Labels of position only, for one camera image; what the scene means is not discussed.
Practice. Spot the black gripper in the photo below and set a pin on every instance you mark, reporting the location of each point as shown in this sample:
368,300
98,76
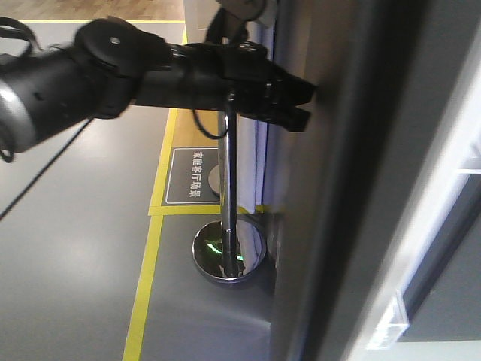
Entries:
243,79

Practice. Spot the white fridge door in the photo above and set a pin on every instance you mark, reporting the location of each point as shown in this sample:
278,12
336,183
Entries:
375,173

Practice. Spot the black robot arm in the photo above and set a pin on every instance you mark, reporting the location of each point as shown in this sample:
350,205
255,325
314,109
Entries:
111,64

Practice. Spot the grey floor sign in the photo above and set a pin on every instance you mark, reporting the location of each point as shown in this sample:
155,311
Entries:
187,179

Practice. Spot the chrome stanchion post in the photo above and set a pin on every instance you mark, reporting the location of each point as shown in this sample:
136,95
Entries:
228,250

